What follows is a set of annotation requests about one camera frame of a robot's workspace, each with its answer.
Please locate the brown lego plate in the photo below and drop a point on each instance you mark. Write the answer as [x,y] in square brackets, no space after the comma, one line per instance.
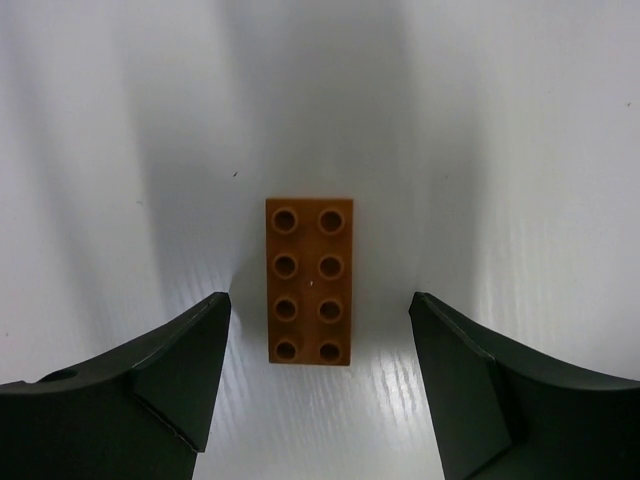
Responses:
[309,250]

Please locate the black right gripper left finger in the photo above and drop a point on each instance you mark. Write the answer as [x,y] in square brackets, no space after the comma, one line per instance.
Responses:
[142,410]

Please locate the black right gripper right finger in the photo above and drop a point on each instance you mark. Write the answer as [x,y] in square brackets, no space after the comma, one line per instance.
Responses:
[502,410]

